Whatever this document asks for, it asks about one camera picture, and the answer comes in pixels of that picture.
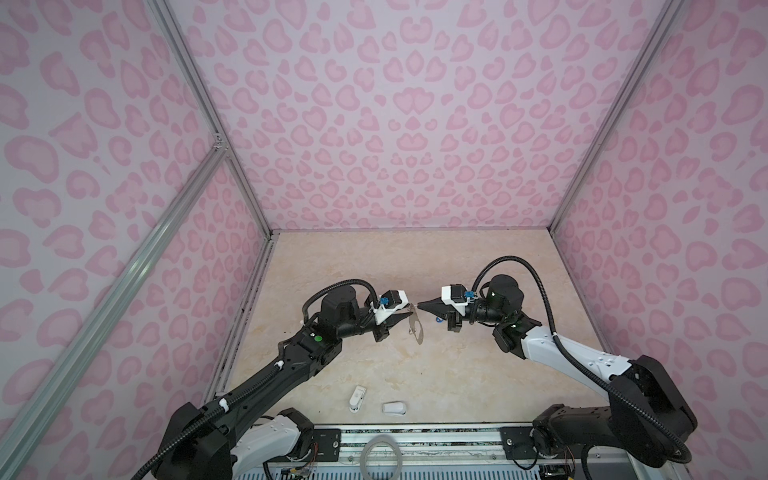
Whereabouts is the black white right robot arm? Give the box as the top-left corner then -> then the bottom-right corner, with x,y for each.
418,275 -> 698,468

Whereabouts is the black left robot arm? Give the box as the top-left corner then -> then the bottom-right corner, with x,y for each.
134,279 -> 412,479

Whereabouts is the white clip device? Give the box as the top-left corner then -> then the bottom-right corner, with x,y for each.
348,385 -> 367,413

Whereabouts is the white rounded plastic piece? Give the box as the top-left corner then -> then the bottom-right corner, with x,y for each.
381,401 -> 407,416

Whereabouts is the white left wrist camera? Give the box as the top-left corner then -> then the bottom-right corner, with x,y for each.
371,290 -> 410,311

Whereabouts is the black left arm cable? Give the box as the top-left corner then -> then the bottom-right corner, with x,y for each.
128,278 -> 382,480

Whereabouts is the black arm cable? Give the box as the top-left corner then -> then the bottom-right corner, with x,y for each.
128,278 -> 382,480
470,255 -> 692,464

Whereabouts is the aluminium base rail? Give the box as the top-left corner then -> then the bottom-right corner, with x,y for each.
233,419 -> 691,480

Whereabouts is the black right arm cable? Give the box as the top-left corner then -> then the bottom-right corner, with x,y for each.
470,255 -> 692,464

